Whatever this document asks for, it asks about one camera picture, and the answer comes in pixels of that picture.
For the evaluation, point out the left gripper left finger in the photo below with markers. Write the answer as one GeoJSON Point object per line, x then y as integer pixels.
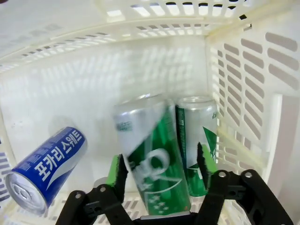
{"type": "Point", "coordinates": [117, 178]}

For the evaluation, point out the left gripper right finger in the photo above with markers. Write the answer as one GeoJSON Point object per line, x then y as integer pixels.
{"type": "Point", "coordinates": [234, 199]}

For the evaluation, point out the green Chilsung cider can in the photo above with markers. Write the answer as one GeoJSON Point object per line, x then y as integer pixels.
{"type": "Point", "coordinates": [194, 117]}
{"type": "Point", "coordinates": [159, 150]}

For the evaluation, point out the blue Pocari Sweat can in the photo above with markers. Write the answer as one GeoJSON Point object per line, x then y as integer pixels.
{"type": "Point", "coordinates": [47, 164]}

